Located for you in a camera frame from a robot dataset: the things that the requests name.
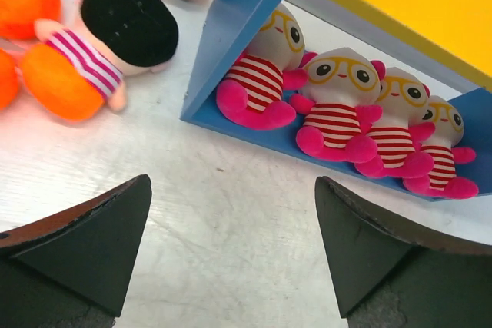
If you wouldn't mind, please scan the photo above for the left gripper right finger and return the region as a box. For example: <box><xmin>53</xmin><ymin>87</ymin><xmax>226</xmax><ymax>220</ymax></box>
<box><xmin>314</xmin><ymin>177</ymin><xmax>491</xmax><ymax>327</ymax></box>

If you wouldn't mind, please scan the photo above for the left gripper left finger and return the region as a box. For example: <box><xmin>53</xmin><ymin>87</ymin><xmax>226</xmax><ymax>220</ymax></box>
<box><xmin>1</xmin><ymin>174</ymin><xmax>152</xmax><ymax>327</ymax></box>

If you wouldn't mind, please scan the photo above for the white plush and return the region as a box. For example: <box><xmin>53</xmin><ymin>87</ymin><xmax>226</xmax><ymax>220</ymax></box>
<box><xmin>289</xmin><ymin>47</ymin><xmax>386</xmax><ymax>164</ymax></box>
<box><xmin>403</xmin><ymin>95</ymin><xmax>479</xmax><ymax>200</ymax></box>
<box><xmin>216</xmin><ymin>3</ymin><xmax>308</xmax><ymax>131</ymax></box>

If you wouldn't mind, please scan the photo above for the pink plush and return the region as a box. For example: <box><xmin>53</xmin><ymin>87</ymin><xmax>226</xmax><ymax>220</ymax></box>
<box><xmin>354</xmin><ymin>67</ymin><xmax>435</xmax><ymax>179</ymax></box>

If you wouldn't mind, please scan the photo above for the blue and yellow toy shelf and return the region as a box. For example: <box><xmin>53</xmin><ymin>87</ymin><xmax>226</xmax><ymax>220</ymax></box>
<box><xmin>181</xmin><ymin>0</ymin><xmax>491</xmax><ymax>196</ymax></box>

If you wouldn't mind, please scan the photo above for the black-haired doll, lower left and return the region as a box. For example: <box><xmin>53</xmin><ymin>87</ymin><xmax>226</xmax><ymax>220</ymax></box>
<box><xmin>0</xmin><ymin>50</ymin><xmax>20</xmax><ymax>109</ymax></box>

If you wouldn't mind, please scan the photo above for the black-haired doll, centre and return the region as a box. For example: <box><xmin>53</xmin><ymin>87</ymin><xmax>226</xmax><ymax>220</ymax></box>
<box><xmin>19</xmin><ymin>0</ymin><xmax>179</xmax><ymax>122</ymax></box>

